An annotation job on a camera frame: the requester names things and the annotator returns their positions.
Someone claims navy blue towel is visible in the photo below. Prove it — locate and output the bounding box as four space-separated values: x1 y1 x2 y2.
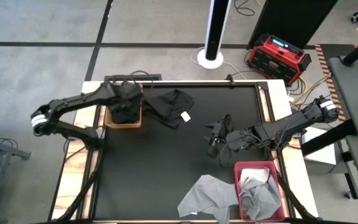
109 98 142 116

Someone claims grey metal stand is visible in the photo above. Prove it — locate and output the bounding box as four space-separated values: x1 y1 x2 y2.
0 135 32 224

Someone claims black diagonal beam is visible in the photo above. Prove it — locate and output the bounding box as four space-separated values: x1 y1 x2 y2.
300 119 358 157

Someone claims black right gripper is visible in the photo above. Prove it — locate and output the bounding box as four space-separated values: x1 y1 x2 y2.
201 113 236 143

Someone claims black metal table frame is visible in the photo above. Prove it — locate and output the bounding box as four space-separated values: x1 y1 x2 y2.
47 79 321 224

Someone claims light grey towel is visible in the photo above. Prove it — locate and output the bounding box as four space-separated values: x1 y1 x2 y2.
238 175 283 221

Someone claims orange black striped floor strip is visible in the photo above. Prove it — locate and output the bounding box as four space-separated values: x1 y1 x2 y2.
314 44 347 124

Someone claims white black pole stand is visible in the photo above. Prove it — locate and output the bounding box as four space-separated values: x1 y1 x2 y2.
196 0 233 70

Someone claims red black power station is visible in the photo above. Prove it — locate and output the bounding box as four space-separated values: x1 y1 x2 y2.
247 33 313 87

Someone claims black flat floor bar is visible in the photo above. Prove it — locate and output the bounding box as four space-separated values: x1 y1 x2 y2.
103 73 163 82

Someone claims white box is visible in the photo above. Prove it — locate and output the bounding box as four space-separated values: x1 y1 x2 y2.
301 126 337 166

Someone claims black partition panel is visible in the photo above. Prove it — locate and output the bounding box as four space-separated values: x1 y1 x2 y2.
248 0 339 50

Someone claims white fan cable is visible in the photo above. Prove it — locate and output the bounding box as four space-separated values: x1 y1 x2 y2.
190 46 247 80

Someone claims wooden bin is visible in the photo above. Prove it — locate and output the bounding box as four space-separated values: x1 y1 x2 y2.
103 83 144 129

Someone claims pink plastic basket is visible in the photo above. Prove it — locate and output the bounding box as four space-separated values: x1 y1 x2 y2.
233 161 287 223

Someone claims black table mat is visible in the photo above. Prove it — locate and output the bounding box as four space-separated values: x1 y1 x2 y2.
92 83 273 221

